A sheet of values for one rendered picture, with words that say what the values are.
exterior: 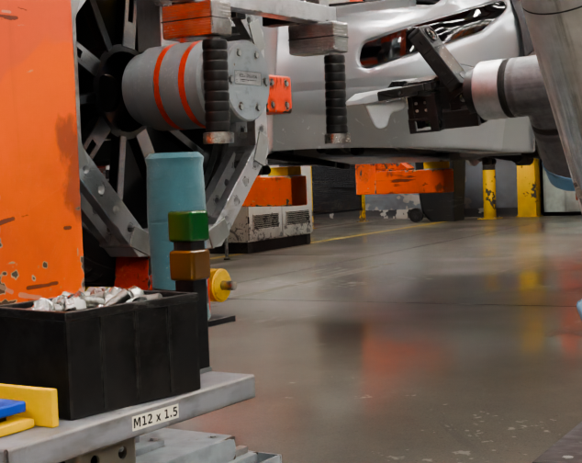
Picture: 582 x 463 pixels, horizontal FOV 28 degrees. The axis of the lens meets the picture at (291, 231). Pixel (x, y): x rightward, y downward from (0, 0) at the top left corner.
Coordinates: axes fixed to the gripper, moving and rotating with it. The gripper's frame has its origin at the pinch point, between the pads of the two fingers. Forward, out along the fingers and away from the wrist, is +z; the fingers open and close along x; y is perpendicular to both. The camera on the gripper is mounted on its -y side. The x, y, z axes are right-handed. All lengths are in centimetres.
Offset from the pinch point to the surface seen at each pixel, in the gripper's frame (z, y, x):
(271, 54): 67, -4, 76
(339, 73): 4.5, -3.4, 0.0
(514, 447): 20, 100, 81
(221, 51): 3.6, -11.4, -32.6
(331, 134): 6.0, 6.1, -3.0
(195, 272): -2, 14, -55
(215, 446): 34, 58, -15
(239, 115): 11.9, -0.8, -19.8
